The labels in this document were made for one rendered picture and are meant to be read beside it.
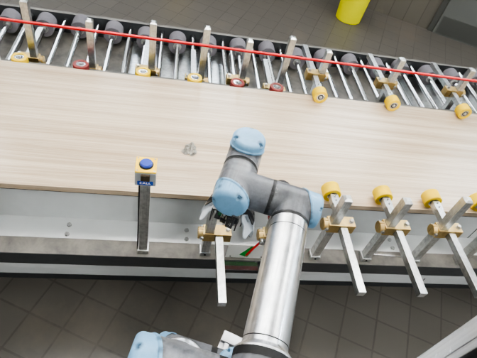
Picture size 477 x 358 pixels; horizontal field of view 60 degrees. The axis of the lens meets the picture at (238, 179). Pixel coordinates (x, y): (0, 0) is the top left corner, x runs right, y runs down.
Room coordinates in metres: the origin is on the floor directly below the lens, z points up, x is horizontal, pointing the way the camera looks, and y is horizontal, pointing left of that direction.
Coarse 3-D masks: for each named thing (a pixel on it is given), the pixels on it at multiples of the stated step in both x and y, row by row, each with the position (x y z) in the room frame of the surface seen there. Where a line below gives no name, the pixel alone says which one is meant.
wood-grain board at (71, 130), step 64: (0, 64) 1.59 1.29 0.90; (0, 128) 1.18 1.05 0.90; (64, 128) 1.29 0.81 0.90; (128, 128) 1.40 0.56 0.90; (192, 128) 1.52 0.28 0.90; (256, 128) 1.65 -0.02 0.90; (320, 128) 1.80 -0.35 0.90; (384, 128) 1.95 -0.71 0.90; (448, 128) 2.13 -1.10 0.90; (128, 192) 1.04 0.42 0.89; (192, 192) 1.13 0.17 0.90; (320, 192) 1.33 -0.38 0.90; (448, 192) 1.57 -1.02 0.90
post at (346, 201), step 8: (344, 200) 1.11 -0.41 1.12; (352, 200) 1.12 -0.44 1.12; (336, 208) 1.13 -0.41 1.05; (344, 208) 1.11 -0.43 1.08; (336, 216) 1.11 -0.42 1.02; (328, 232) 1.11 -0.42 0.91; (320, 240) 1.11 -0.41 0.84; (328, 240) 1.12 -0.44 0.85; (312, 248) 1.13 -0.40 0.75; (320, 248) 1.11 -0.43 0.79
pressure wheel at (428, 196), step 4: (424, 192) 1.46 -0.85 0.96; (428, 192) 1.46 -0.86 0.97; (432, 192) 1.45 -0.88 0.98; (436, 192) 1.46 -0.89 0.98; (424, 196) 1.45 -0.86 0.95; (428, 196) 1.44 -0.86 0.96; (432, 196) 1.43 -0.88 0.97; (436, 196) 1.43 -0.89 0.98; (440, 196) 1.45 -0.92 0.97; (424, 200) 1.43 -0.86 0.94; (428, 200) 1.42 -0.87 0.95; (432, 200) 1.43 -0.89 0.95; (436, 200) 1.43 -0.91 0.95; (440, 200) 1.44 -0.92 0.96; (424, 204) 1.42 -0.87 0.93; (428, 204) 1.43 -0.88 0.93
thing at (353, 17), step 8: (344, 0) 5.24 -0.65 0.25; (352, 0) 5.18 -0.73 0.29; (360, 0) 5.17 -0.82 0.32; (368, 0) 5.24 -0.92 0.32; (344, 8) 5.21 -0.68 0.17; (352, 8) 5.18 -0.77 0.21; (360, 8) 5.19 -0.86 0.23; (336, 16) 5.28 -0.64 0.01; (344, 16) 5.19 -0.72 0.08; (352, 16) 5.18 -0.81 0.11; (360, 16) 5.23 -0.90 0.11; (352, 24) 5.20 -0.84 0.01
